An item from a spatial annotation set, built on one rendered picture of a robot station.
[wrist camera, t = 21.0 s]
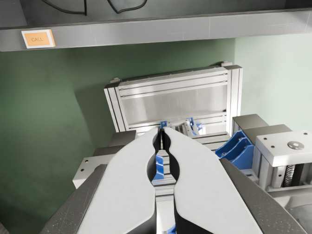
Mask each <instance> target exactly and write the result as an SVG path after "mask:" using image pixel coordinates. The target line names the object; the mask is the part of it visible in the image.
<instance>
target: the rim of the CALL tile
mask: <svg viewBox="0 0 312 234"><path fill-rule="evenodd" d="M42 32H47V36H48V38H49V42H50V45H36V46H28V44H27V41H26V38H25V35H24V34H25V33H42ZM22 35H23V38H24V40H25V43H26V46H27V48H42V47H54V45H53V42H52V38H51V35H50V31H49V30H34V31H22Z"/></svg>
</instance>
